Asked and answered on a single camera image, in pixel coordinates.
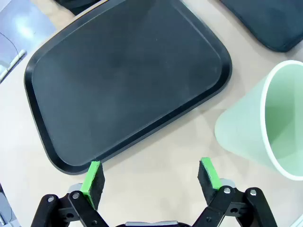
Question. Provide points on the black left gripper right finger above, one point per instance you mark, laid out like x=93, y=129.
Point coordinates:
x=208, y=182

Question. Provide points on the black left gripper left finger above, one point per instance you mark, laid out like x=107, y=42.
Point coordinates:
x=93, y=186

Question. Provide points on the pale green plastic cup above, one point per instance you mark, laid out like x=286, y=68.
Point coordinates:
x=243, y=123

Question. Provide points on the black plastic serving tray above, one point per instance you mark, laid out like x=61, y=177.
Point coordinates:
x=267, y=21
x=130, y=82

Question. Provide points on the person in black t-shirt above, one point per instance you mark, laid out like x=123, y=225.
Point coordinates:
x=75, y=6

